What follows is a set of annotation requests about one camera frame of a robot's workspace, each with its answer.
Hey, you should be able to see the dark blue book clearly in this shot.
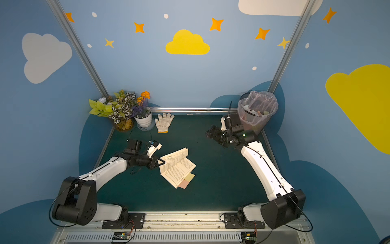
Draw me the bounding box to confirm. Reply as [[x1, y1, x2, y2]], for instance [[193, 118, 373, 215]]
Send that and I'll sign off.
[[159, 147, 196, 189]]

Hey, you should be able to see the yellow sticky note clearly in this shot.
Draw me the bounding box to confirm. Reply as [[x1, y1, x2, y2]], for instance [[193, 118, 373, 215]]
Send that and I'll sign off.
[[183, 173, 195, 182]]

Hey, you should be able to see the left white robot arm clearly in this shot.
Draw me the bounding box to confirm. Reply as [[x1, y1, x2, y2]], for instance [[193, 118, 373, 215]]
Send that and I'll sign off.
[[48, 153, 166, 226]]

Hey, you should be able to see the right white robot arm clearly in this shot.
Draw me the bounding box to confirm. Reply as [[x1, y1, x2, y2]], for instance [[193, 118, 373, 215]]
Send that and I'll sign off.
[[206, 126, 306, 229]]

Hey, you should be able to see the pink sticky note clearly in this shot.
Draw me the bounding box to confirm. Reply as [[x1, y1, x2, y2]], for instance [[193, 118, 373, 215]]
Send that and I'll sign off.
[[178, 180, 190, 189]]

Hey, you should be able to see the trash bin with plastic bag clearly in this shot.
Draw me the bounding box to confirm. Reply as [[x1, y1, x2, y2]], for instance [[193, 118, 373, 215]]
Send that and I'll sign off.
[[238, 90, 279, 135]]

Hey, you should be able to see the white work glove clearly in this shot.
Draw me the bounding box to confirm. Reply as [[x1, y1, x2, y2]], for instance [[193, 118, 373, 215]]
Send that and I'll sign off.
[[154, 113, 175, 134]]

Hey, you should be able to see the white pot with flowers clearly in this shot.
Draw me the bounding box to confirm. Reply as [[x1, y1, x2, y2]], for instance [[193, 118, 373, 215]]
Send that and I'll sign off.
[[133, 91, 152, 128]]

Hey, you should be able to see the green leafy plant pot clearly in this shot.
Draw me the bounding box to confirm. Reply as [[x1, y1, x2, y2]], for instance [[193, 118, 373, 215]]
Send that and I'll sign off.
[[88, 90, 136, 132]]

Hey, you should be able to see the left green circuit board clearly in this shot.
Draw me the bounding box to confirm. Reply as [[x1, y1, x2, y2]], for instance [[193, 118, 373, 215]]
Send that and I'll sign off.
[[112, 232, 131, 242]]

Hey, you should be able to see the green circuit board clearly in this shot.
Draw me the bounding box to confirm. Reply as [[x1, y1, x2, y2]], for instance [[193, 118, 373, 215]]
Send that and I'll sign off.
[[112, 232, 131, 242], [241, 232, 257, 244]]

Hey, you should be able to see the right green circuit board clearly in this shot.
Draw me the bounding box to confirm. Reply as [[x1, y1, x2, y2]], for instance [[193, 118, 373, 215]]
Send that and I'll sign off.
[[241, 232, 257, 244]]

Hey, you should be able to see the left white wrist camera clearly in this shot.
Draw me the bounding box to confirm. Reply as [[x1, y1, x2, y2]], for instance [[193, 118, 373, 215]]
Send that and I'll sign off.
[[146, 140, 162, 158]]

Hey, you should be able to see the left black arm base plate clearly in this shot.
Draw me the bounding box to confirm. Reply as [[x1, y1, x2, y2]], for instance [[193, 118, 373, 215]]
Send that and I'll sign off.
[[102, 212, 146, 230]]

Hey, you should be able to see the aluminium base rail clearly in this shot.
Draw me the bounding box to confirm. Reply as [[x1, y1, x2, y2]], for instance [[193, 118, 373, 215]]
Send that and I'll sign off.
[[51, 210, 315, 244]]

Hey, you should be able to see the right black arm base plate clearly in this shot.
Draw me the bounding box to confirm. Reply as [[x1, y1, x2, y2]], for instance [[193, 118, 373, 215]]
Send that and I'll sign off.
[[219, 212, 266, 229]]

